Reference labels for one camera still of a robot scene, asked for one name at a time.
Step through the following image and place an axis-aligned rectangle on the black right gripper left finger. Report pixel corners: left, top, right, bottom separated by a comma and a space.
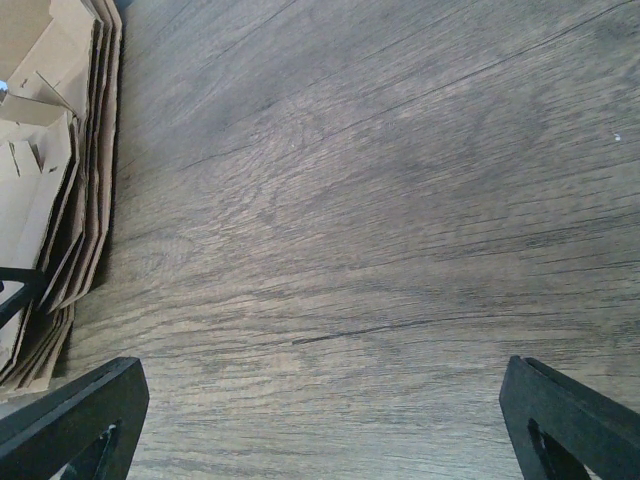
1, 357, 149, 479

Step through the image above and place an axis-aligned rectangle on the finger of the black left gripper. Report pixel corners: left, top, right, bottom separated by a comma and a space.
0, 267, 39, 327

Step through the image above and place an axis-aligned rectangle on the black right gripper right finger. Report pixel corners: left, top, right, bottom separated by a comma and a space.
499, 356, 639, 479

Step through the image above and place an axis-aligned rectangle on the stack of flat cardboard blanks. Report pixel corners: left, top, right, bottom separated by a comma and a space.
1, 1, 123, 399

